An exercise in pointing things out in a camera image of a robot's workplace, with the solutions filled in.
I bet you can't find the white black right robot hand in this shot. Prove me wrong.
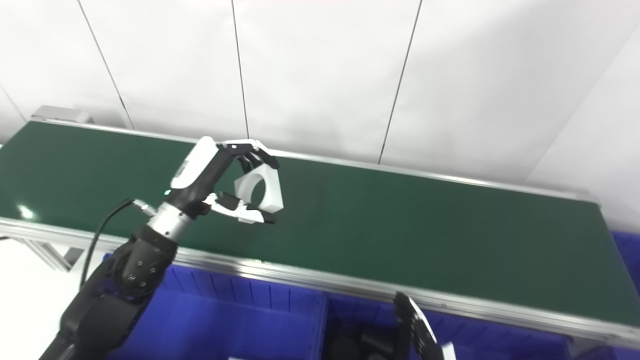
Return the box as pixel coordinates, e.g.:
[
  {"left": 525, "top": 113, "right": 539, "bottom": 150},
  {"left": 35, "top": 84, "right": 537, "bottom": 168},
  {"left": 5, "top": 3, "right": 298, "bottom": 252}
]
[{"left": 393, "top": 292, "right": 457, "bottom": 360}]

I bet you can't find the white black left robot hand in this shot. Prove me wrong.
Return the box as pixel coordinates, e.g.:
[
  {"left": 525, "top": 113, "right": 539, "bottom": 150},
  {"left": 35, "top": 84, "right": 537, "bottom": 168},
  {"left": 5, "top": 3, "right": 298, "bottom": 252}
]
[{"left": 167, "top": 136, "right": 281, "bottom": 225}]

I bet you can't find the white square part with hole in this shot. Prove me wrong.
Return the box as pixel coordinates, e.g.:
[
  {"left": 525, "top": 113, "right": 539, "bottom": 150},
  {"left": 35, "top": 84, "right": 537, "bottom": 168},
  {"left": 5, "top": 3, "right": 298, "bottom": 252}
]
[{"left": 234, "top": 167, "right": 284, "bottom": 211}]

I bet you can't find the black part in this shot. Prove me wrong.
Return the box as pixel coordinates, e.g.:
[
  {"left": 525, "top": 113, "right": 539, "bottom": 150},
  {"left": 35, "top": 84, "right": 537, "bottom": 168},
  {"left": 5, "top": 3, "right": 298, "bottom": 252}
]
[{"left": 327, "top": 330, "right": 401, "bottom": 360}]

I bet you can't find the green conveyor belt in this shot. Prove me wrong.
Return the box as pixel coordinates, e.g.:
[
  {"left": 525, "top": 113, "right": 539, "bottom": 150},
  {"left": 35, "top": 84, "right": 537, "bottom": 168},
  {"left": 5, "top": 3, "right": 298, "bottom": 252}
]
[{"left": 0, "top": 119, "right": 640, "bottom": 346}]

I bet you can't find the grey conveyor end housing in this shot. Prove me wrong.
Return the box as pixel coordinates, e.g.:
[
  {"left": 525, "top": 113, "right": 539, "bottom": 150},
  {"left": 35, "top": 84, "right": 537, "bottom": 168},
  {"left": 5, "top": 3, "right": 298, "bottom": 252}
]
[{"left": 31, "top": 105, "right": 95, "bottom": 125}]

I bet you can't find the aluminium conveyor support leg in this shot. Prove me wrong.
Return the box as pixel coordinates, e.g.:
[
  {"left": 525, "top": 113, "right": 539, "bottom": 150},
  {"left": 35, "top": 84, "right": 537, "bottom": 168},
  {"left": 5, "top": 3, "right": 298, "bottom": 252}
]
[{"left": 0, "top": 235, "right": 86, "bottom": 273}]

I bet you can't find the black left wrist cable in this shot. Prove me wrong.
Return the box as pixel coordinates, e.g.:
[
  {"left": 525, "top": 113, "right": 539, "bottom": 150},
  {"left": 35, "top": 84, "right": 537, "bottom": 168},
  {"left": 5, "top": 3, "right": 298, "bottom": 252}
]
[{"left": 79, "top": 198, "right": 156, "bottom": 291}]

